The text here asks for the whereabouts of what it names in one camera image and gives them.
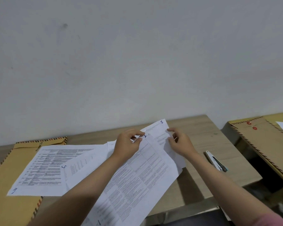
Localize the person's right forearm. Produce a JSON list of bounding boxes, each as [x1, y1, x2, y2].
[[188, 153, 277, 226]]

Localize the person's right hand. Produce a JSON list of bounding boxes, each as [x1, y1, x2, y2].
[[167, 127, 199, 162]]

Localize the plain brown striped-edge envelope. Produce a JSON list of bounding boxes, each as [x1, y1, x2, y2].
[[0, 137, 68, 226]]

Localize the white sheet with dense table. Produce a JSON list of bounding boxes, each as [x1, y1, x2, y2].
[[6, 144, 105, 197]]

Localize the person's left hand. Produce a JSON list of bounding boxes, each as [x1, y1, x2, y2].
[[112, 129, 146, 163]]

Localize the white sheet with printed table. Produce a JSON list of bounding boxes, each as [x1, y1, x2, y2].
[[81, 133, 183, 226]]

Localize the brown envelope with red mark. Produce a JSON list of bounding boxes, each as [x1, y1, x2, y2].
[[230, 116, 283, 182]]

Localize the white sheet with short list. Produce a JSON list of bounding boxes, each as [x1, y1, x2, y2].
[[61, 140, 117, 191]]

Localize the person's left forearm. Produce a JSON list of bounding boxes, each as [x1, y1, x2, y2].
[[27, 155, 130, 226]]

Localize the white sheet with sparse text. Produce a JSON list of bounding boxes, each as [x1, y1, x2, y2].
[[140, 119, 187, 169]]

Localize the white stapler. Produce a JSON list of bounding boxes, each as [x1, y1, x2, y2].
[[204, 151, 228, 173]]

